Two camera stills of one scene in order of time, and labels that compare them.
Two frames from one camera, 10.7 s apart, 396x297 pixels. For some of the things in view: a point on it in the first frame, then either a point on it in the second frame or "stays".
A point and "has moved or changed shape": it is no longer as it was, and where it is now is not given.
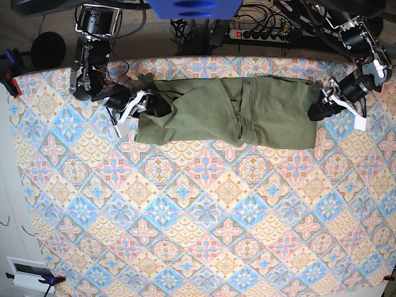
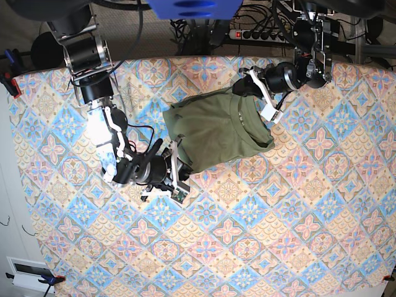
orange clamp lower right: x=388 y=278 stays
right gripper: x=354 y=86 -> x=281 y=78
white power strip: x=259 y=34 stays
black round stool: x=48 y=49 stays
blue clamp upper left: x=8 y=78 stays
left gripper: x=118 y=100 -> x=153 y=170
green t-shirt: x=262 y=112 has moved or changed shape
